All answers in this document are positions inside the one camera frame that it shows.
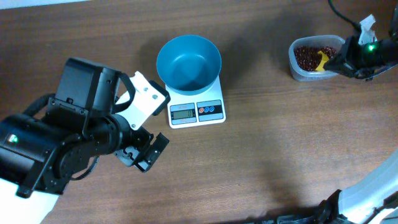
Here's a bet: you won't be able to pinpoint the yellow measuring scoop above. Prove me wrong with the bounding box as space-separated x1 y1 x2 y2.
315 50 329 72

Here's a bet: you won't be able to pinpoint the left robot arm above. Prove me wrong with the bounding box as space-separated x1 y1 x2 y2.
1 58 170 223

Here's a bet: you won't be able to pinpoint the white digital kitchen scale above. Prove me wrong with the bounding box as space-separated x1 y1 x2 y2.
165 77 226 129

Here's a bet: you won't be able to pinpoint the teal blue bowl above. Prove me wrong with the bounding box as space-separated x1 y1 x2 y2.
156 35 222 95

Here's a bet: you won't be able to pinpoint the clear plastic container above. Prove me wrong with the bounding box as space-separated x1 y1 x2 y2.
289 35 345 82

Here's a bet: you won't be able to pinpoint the red beans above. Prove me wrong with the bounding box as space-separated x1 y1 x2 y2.
294 46 336 72

